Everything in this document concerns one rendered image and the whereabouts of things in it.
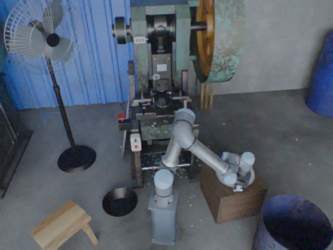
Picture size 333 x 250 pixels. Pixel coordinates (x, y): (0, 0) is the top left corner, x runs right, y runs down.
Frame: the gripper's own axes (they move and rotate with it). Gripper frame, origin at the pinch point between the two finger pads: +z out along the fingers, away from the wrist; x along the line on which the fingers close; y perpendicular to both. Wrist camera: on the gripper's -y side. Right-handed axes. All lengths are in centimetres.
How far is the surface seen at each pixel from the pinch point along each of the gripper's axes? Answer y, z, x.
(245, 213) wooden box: 16.4, 39.2, 10.6
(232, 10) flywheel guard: -26, -103, 45
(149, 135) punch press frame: -72, -1, 31
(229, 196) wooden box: -0.9, 13.2, 2.7
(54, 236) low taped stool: -107, 19, -59
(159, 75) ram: -71, -46, 51
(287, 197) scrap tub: 36.0, -0.1, 4.5
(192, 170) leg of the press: -33, 37, 38
